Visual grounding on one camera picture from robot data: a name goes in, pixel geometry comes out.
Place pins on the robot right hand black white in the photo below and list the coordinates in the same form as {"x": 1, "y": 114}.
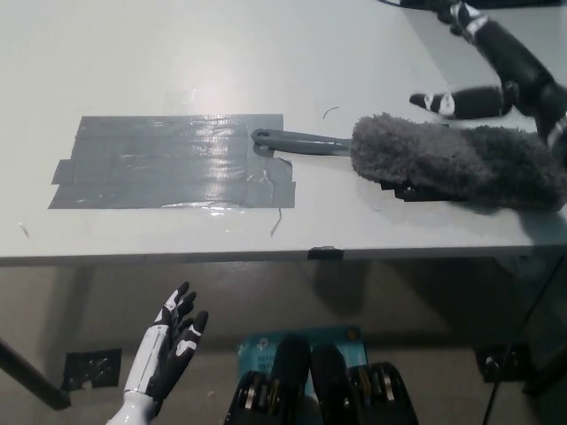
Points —
{"x": 522, "y": 66}

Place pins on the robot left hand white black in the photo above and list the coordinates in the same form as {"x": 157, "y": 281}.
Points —
{"x": 170, "y": 350}

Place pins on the grey fluffy duster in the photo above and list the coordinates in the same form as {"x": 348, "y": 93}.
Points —
{"x": 443, "y": 159}

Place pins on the black device on desk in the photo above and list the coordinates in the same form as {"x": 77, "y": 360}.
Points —
{"x": 421, "y": 2}

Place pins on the black tape marked spot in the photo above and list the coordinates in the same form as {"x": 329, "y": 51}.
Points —
{"x": 412, "y": 192}

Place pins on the black metal table leg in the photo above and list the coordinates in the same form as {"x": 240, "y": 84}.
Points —
{"x": 35, "y": 378}

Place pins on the grey duct tape patch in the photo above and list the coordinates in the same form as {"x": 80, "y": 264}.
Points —
{"x": 168, "y": 164}

